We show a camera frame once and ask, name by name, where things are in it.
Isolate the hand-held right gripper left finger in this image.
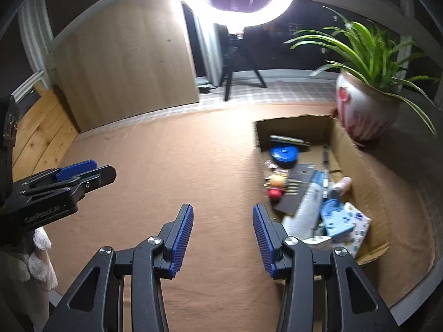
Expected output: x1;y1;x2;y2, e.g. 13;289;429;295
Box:
43;203;194;332

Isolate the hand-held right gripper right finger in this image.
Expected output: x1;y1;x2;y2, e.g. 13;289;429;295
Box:
253;203;402;332

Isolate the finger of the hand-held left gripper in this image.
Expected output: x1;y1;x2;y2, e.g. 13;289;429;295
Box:
67;165;117;198
55;160;98;182

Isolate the white charger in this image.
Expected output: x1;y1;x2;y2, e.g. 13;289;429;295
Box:
305;235;333;251

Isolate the small toy figure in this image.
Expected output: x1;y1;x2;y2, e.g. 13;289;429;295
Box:
265;175;289;201

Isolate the black packet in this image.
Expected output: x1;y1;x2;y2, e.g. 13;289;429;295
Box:
275;162;319;213

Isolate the blue plastic block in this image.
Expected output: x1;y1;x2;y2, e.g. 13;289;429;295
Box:
320;199;355;239

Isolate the white squeeze tube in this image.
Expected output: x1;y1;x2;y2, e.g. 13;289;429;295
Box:
329;176;353;198

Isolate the patterned tissue pack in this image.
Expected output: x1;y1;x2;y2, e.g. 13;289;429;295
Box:
341;202;372;258

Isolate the black pen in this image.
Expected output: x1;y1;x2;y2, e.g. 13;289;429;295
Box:
269;135;310;146

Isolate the cardboard box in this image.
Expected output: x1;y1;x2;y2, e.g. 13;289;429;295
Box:
253;114;390;267

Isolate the person's left forearm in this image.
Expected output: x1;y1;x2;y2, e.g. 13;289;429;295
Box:
0;226;58;319

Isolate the wooden plank panel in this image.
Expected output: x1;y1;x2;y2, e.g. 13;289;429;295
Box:
12;88;80;182

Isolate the white bottle with blue cap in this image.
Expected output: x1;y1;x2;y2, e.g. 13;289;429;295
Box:
282;169;329;241

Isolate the wooden board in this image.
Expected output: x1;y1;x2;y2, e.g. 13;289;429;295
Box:
47;0;201;134

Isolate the black tripod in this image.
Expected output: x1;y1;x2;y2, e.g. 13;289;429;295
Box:
221;24;267;102

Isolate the green spider plant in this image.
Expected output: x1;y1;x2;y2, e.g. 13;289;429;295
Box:
284;7;442;137

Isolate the ring light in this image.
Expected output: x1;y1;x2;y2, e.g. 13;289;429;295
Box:
175;0;296;28

